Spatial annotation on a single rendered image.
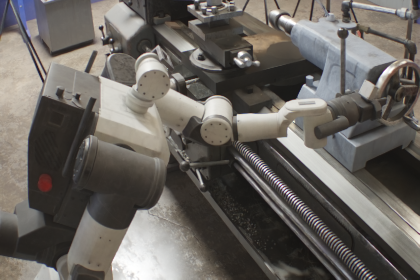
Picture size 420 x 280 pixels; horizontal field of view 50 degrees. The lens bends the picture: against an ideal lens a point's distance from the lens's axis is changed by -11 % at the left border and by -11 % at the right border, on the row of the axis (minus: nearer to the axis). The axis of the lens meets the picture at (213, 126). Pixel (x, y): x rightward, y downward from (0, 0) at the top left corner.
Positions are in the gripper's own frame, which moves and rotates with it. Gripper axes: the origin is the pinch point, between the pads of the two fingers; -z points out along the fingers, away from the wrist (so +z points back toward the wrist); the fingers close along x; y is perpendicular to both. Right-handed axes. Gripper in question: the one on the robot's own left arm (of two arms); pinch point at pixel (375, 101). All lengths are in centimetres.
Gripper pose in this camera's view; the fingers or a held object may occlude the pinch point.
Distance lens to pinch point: 144.2
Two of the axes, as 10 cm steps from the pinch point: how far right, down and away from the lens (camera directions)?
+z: -8.9, 2.8, -3.6
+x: 4.5, 4.8, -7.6
